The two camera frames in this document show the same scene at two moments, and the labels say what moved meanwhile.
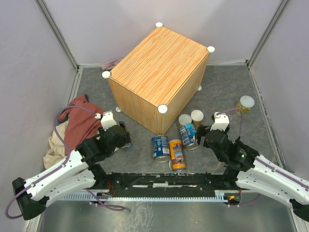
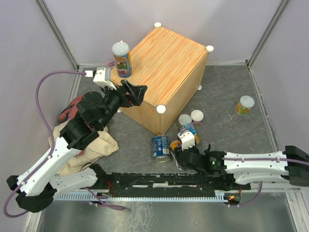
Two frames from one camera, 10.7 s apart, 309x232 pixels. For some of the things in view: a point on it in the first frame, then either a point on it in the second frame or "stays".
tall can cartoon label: x=128 y=146 to x=121 y=51
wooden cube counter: x=155 y=83 stays
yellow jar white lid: x=245 y=103 stays
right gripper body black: x=201 y=130 to x=192 y=149
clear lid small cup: x=184 y=119 stays
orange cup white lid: x=197 y=116 stays
